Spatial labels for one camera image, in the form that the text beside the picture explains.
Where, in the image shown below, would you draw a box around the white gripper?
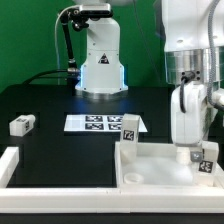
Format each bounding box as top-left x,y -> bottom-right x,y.
171,82 -> 207,163

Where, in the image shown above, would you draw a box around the white square tabletop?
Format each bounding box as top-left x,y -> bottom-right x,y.
115,142 -> 224,189

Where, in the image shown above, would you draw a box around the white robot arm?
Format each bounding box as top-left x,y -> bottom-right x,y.
74,0 -> 224,162

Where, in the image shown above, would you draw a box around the white plate with markers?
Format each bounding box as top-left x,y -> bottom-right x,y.
63,114 -> 148,133

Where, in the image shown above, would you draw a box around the white U-shaped fence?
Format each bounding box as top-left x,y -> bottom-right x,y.
0,147 -> 224,213

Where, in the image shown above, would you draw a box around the grey braided wrist cable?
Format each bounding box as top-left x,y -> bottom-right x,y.
205,0 -> 224,111

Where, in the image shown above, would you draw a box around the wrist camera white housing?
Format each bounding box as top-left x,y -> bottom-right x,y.
212,88 -> 224,111

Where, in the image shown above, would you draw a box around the black cable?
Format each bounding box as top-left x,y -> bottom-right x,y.
21,69 -> 81,86

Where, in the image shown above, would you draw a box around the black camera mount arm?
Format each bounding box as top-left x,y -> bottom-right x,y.
59,3 -> 113,73

